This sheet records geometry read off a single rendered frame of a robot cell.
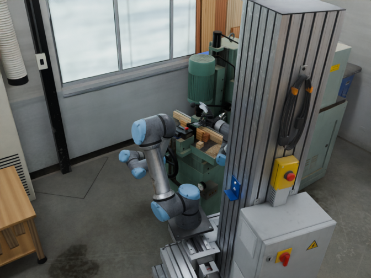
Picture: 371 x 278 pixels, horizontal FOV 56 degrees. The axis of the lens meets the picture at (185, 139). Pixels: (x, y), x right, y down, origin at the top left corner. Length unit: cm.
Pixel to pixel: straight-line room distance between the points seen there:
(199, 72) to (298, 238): 126
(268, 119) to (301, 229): 48
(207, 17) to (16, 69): 192
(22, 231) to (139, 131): 161
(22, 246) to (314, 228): 213
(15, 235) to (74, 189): 79
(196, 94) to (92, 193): 160
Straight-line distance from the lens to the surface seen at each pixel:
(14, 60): 304
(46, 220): 334
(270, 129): 135
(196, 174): 256
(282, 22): 118
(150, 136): 171
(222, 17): 402
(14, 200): 280
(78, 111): 358
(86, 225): 320
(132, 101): 381
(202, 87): 236
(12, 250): 296
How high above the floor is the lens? 229
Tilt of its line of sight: 33 degrees down
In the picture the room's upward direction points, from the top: 2 degrees clockwise
